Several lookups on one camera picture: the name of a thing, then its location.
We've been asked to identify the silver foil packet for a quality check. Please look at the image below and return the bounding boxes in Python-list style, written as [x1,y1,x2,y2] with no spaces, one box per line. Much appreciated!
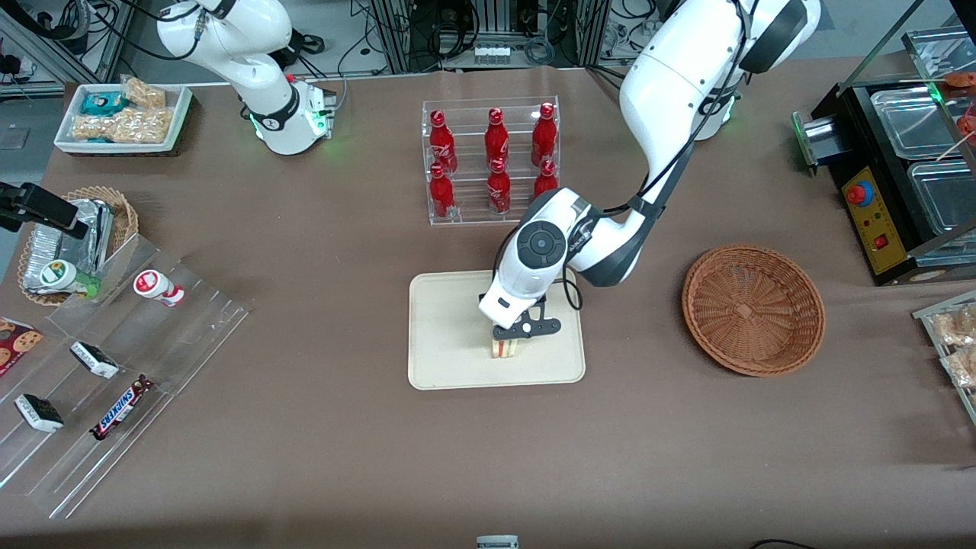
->
[23,198,115,294]

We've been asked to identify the white rectangular snack tray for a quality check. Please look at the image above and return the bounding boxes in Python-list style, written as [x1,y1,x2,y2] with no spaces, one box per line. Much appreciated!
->
[53,82,194,156]

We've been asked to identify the clear wrapped cracker pack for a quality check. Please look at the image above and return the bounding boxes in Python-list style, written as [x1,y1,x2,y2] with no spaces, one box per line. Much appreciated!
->
[932,305,976,348]
[942,347,976,388]

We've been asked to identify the black white snack bar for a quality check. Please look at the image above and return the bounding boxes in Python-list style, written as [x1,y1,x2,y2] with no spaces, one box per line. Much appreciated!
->
[14,393,65,434]
[69,341,120,380]

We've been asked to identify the clear acrylic bottle rack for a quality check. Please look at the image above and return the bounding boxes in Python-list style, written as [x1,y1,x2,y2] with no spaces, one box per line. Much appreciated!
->
[422,95,561,226]

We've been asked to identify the red capped yogurt bottle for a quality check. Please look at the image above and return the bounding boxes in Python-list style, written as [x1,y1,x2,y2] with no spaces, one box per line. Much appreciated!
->
[133,269,186,307]

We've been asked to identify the grey tray with snacks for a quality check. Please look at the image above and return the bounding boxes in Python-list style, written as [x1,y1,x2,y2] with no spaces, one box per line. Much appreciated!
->
[913,290,976,426]

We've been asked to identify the black food warmer appliance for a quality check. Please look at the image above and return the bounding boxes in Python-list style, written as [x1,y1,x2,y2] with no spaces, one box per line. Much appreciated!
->
[791,27,976,287]

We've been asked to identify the green capped yogurt bottle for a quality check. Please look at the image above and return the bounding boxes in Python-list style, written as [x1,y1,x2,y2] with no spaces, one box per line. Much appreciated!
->
[38,259,101,300]

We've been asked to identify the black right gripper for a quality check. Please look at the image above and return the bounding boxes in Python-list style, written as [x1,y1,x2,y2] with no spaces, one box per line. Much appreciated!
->
[0,181,91,239]

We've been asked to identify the brown wicker basket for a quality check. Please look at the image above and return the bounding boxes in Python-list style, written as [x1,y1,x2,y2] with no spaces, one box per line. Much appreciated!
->
[681,244,827,378]

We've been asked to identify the clear acrylic stepped shelf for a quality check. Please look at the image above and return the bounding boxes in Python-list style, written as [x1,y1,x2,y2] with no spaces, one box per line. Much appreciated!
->
[0,233,251,521]

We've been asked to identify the snickers chocolate bar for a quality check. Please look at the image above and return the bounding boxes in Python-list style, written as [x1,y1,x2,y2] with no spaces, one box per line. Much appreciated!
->
[90,374,156,441]

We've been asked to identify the chocolate chip cookie packet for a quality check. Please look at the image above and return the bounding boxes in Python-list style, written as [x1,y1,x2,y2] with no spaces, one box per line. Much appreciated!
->
[0,316,44,378]

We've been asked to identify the small rice cracker pack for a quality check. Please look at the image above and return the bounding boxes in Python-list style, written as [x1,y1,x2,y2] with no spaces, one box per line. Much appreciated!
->
[122,75,167,109]

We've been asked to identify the beige plastic tray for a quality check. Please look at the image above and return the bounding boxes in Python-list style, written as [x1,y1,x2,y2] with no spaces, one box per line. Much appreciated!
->
[408,266,586,391]

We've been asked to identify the aluminium equipment frame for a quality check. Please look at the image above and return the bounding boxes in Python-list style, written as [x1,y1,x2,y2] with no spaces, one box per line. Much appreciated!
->
[370,0,611,73]

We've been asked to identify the light wicker basket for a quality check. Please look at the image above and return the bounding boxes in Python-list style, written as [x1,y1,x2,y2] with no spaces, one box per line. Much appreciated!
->
[17,186,140,307]

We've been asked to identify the teal snack packet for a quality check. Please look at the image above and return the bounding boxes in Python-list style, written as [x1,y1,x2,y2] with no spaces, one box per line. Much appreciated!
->
[80,91,129,117]

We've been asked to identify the steel warmer pan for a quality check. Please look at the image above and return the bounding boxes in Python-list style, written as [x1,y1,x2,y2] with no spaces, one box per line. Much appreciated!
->
[871,85,965,161]
[907,159,976,237]

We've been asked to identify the large rice cracker pack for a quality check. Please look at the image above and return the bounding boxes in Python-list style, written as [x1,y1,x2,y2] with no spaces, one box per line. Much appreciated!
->
[71,107,175,144]

